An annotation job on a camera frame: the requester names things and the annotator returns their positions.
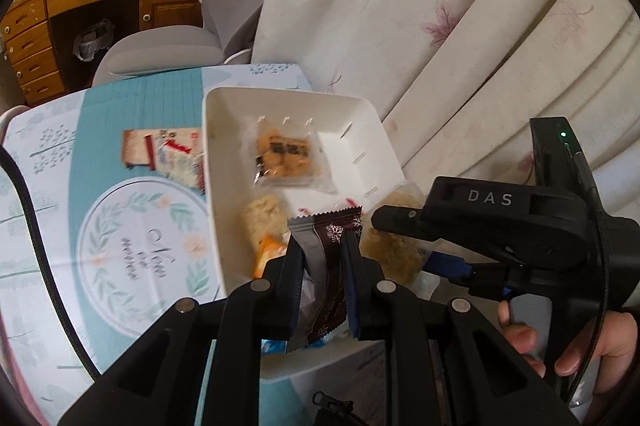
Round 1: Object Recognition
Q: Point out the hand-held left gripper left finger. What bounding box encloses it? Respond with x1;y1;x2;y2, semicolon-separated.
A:
55;233;307;426

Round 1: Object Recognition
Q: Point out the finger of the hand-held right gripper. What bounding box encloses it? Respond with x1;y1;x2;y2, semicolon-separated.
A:
424;250;512;299
371;203;523;268

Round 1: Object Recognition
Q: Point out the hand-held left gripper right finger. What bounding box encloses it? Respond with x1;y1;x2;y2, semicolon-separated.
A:
340;236;581;426

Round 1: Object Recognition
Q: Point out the yellow cracker packet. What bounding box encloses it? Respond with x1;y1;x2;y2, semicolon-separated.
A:
243;193;291;247
360;183;431;287

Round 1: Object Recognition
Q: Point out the orange white bar packet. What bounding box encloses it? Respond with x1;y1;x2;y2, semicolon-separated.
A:
251;231;291;279

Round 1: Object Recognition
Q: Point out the dark brown snack packet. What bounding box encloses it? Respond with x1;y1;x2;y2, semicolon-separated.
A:
287;199;364;354

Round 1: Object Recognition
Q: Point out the white plastic bin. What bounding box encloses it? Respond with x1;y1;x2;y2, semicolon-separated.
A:
201;86;407;382

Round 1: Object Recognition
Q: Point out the person's right hand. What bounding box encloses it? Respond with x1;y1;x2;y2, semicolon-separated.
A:
497;299;640;407

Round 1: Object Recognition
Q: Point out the small blue packet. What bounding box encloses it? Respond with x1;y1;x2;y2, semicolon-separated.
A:
260;337;292;355

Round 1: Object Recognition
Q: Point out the clear brown cookie packet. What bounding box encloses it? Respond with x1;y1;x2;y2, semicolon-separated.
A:
245;116;338;194

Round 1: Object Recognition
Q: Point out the red white snack packet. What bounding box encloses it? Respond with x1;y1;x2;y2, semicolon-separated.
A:
152;130;206;196

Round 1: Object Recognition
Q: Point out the cream leaf print curtain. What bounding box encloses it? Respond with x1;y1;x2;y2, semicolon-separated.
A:
250;0;640;267

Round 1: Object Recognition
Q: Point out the tan brown snack packet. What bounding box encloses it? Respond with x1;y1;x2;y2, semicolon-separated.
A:
122;129;157;169

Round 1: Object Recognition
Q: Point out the grey office chair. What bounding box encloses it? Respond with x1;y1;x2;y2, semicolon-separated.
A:
91;0;301;90

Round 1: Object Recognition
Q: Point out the trash bin with bag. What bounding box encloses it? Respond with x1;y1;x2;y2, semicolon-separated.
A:
72;19;115;62

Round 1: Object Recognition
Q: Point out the black cable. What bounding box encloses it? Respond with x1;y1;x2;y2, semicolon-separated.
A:
0;146;103;379

